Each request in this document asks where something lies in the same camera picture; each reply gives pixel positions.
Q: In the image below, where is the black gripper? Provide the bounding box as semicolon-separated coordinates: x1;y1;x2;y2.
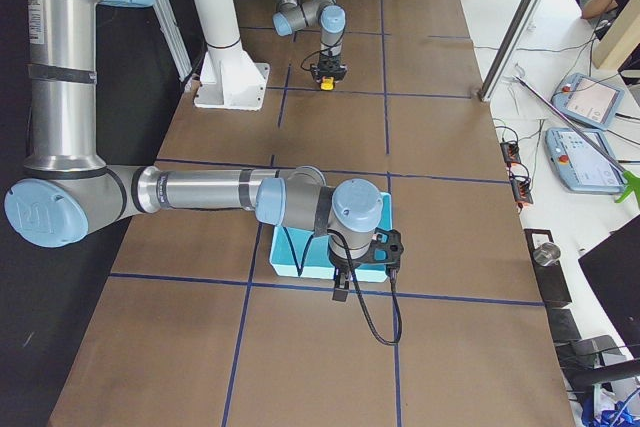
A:
310;54;347;84
329;252;352;302

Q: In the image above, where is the yellow beetle toy car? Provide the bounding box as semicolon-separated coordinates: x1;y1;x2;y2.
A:
320;76;335;91

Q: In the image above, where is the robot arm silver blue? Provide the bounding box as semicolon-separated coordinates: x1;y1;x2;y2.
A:
4;0;401;301
272;0;347;91

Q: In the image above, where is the light blue plastic bin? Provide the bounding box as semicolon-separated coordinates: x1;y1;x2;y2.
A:
269;192;393;283

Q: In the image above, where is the white pillar with base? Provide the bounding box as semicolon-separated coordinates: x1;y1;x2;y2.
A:
194;0;270;111

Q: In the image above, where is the orange black connector upper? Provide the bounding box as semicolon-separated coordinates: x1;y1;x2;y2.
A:
500;141;521;166

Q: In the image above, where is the orange black connector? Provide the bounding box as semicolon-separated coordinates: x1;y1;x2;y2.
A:
509;174;533;208
500;141;521;166

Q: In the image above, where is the orange black connector lower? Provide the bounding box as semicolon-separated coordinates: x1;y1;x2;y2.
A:
509;174;533;208

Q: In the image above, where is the metal cylinder weight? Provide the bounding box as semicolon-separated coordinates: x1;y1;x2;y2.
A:
532;242;561;267

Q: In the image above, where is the black flat plate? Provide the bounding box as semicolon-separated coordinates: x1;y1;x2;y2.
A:
524;228;572;308

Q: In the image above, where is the upper teach pendant tablet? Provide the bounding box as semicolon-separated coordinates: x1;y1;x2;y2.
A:
551;73;624;130

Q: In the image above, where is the teach pendant tablet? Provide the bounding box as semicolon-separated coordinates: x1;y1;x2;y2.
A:
545;128;625;194
551;73;624;130

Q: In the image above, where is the lower teach pendant tablet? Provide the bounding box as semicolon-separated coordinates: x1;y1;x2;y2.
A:
545;128;625;194

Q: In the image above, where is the black monitor corner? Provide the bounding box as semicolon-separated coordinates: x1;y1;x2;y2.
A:
579;216;639;356

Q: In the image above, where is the wooden board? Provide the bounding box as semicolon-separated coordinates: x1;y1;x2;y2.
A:
593;0;639;70

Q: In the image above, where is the reacher grabber stick green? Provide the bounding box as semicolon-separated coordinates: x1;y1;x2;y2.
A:
514;76;639;203

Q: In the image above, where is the black camera cable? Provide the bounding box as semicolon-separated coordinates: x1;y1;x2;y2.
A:
300;46;335;73
282;224;403;346

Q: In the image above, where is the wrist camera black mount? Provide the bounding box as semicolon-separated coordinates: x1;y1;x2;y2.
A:
367;228;404;270

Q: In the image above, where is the aluminium frame post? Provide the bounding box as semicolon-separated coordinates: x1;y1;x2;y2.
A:
478;0;541;102

